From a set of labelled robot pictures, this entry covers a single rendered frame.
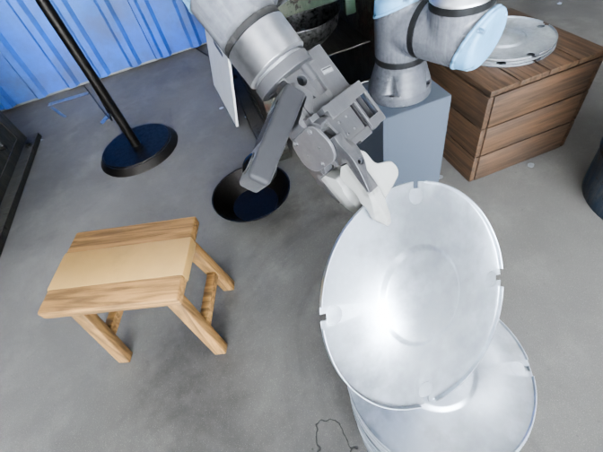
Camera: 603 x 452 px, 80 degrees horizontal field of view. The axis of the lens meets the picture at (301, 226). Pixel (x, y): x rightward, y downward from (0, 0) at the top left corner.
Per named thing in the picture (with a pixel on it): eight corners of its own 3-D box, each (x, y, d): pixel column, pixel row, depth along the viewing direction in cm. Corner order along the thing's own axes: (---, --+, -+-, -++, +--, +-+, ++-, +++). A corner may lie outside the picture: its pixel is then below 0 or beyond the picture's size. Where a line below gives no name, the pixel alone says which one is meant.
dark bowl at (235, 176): (304, 215, 131) (301, 202, 125) (225, 245, 128) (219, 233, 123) (281, 167, 150) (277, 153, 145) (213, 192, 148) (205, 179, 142)
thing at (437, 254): (495, 176, 51) (501, 175, 50) (502, 372, 53) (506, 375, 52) (310, 188, 39) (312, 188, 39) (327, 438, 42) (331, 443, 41)
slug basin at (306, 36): (355, 41, 142) (354, 14, 135) (275, 69, 140) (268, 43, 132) (325, 14, 164) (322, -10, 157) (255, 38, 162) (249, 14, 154)
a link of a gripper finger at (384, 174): (427, 195, 41) (378, 131, 40) (397, 228, 39) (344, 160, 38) (410, 200, 44) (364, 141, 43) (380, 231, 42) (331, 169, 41)
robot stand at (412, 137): (433, 217, 120) (452, 94, 86) (384, 237, 118) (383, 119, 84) (406, 184, 131) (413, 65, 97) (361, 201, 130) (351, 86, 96)
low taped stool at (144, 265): (237, 282, 118) (196, 214, 93) (229, 354, 102) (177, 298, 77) (139, 292, 122) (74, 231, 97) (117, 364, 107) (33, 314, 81)
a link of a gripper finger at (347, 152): (386, 181, 38) (333, 114, 37) (377, 190, 37) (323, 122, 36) (362, 192, 42) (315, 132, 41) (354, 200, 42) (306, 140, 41)
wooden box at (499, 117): (563, 145, 129) (608, 48, 103) (468, 182, 126) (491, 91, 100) (490, 95, 155) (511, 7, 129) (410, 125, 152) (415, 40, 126)
